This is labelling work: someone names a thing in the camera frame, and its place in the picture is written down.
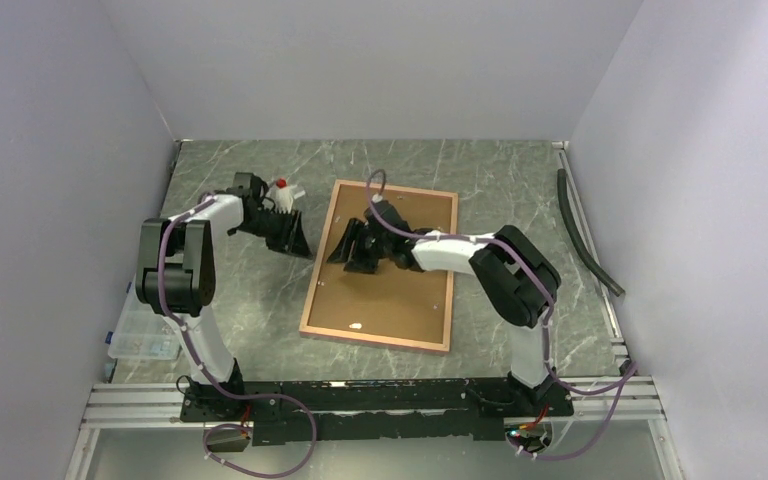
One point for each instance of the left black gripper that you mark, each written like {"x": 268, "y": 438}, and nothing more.
{"x": 291, "y": 238}

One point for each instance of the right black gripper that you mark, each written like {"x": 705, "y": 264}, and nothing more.
{"x": 358, "y": 261}

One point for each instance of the brown backing board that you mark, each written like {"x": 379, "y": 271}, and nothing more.
{"x": 397, "y": 298}

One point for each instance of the pink wooden picture frame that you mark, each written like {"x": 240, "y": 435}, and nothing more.
{"x": 371, "y": 341}

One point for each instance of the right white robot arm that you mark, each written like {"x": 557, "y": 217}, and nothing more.
{"x": 518, "y": 280}

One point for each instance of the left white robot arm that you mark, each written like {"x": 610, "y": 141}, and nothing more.
{"x": 176, "y": 268}

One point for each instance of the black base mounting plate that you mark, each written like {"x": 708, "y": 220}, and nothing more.
{"x": 481, "y": 408}

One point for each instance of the clear plastic screw box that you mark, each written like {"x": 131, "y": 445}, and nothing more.
{"x": 140, "y": 334}

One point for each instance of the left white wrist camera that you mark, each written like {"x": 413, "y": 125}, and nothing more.
{"x": 283, "y": 195}

